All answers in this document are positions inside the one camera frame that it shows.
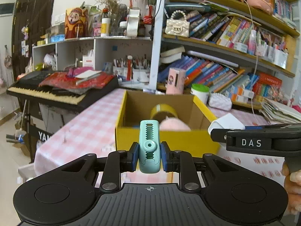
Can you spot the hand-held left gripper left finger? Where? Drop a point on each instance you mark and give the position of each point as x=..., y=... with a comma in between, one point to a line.
x=135, y=156

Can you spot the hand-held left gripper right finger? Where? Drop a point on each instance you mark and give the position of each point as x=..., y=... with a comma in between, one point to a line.
x=164, y=156

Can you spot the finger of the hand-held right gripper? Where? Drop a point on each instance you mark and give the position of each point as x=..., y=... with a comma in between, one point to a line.
x=254, y=127
x=218, y=135

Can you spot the yellow cardboard box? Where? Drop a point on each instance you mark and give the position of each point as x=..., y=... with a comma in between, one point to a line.
x=195, y=139

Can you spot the mint green plastic clip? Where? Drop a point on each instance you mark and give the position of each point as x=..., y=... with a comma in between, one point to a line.
x=149, y=131

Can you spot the pink plush toy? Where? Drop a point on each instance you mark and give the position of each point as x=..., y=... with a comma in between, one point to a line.
x=174, y=124

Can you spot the yellow packing tape roll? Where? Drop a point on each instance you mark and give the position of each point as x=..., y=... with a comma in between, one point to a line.
x=162, y=109

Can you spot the person's right hand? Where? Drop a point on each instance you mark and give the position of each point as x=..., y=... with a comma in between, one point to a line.
x=295, y=193

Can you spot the stack of newspapers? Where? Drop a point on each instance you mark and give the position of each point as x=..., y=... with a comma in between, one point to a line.
x=279, y=110

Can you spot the white quilted purse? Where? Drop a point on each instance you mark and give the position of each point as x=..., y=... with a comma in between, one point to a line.
x=219, y=102

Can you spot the red boxed book set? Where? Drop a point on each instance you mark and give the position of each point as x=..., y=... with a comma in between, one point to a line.
x=268, y=87

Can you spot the white tub with green lid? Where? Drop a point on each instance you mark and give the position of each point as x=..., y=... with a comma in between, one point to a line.
x=199, y=95

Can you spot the pink checked tablecloth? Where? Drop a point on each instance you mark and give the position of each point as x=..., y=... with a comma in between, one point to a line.
x=94, y=122

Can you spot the row of leaning books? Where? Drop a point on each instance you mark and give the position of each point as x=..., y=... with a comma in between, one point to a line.
x=211, y=75

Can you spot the pink cylinder box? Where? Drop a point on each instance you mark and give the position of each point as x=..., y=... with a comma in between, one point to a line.
x=175, y=81

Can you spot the row of white storage bins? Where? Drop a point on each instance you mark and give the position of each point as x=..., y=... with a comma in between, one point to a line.
x=277, y=56

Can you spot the white rolled paper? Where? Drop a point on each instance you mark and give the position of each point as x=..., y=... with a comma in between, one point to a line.
x=211, y=58

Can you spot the wooden bookshelf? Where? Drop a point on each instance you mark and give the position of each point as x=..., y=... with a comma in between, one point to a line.
x=235, y=49

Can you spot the white pen holder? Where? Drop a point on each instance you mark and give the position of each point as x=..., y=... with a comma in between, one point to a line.
x=118, y=71
x=141, y=75

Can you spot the thick grey book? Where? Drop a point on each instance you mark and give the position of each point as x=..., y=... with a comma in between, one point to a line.
x=171, y=55

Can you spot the white notebook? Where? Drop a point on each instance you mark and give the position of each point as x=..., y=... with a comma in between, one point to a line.
x=87, y=74

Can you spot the row of upright books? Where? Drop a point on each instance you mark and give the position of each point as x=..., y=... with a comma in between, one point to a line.
x=225, y=30

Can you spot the black keyboard stand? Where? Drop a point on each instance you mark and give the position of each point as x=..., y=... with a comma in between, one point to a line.
x=37, y=122

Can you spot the red and white box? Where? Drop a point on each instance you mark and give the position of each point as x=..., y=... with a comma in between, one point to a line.
x=88, y=62

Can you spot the black electronic keyboard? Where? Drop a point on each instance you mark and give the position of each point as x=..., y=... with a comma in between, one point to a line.
x=42, y=91

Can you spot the white shelf cabinet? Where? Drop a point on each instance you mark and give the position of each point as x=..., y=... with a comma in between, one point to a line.
x=105, y=47

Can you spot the cream quilted handbag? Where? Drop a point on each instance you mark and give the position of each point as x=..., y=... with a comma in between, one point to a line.
x=176, y=28

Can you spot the row of tall books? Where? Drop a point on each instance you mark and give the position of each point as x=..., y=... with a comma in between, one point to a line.
x=283, y=9

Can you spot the pink pig plush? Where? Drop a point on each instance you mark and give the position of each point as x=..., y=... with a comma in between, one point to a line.
x=259, y=0

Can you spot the white plastic bag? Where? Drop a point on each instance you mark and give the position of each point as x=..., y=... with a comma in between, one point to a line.
x=49, y=60

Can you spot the white bottle yellow label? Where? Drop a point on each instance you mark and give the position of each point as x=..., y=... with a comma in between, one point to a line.
x=105, y=28

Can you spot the pink small box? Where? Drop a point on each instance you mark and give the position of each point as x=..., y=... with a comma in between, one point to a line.
x=97, y=29

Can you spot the blue box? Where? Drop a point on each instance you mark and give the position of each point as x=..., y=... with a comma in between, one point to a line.
x=57, y=38

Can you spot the fortune god figure box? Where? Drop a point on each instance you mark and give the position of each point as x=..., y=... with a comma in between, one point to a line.
x=76, y=24

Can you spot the dried flower bunch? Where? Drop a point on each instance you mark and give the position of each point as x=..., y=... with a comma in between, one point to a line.
x=110, y=4

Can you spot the pink hanging bag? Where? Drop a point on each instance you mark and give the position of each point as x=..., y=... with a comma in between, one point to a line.
x=7, y=60

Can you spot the dark wooden door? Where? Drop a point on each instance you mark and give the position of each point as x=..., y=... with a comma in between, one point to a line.
x=35, y=9

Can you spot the green wall board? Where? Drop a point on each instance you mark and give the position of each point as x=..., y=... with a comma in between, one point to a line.
x=6, y=9

